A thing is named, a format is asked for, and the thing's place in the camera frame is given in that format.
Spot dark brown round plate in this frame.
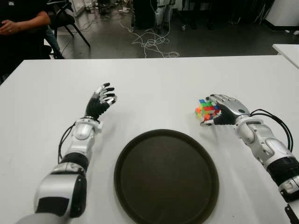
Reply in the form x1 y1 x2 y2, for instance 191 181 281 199
114 129 220 224

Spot white glass display cabinet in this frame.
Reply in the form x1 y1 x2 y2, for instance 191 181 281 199
70 0 86 17

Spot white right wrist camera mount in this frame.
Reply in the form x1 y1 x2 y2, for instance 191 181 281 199
235 118 262 128

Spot white side table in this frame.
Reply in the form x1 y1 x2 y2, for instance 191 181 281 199
272 43 299 65

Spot white humanoid robot in background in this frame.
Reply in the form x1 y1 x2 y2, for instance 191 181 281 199
155 0 175 31

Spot black chair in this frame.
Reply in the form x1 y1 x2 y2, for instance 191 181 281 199
48 0 91 59

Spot white cabinet with black base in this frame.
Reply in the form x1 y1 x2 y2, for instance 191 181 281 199
266 0 299 30

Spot multicoloured Rubik's cube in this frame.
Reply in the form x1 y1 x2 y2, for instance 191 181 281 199
195 99 221 122

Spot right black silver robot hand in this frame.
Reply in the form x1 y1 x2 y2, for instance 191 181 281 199
200 93 250 126

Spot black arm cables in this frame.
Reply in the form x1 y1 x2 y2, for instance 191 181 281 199
249 109 294 152
57 123 77 164

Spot seated person in black shirt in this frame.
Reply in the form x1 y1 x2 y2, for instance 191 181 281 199
0 0 65 77

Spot white tangled floor cable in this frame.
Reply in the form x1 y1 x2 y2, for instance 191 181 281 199
119 20 180 58

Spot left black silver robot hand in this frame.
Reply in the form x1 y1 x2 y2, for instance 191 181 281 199
85 82 118 120

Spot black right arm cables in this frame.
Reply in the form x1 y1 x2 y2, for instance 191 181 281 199
249 109 294 152

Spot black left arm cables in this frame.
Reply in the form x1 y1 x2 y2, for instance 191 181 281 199
57 123 77 164

